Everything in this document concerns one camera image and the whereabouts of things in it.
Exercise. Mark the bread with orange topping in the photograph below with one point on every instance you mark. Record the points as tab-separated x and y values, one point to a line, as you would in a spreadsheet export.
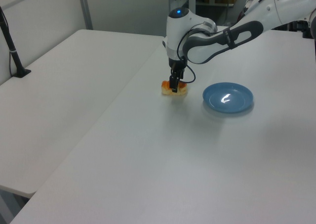
166	89

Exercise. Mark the dark equipment behind arm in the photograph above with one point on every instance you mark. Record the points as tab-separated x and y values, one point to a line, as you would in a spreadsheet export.
307	26

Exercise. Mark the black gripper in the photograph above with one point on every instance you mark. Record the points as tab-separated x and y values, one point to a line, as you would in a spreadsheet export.
177	64

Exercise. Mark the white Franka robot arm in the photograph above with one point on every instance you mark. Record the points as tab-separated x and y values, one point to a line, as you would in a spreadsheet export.
284	6

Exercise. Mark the blue round plate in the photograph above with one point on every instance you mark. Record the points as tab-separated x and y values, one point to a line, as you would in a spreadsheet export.
237	103

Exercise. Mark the black camera stand pole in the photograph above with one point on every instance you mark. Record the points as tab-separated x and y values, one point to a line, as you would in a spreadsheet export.
14	58

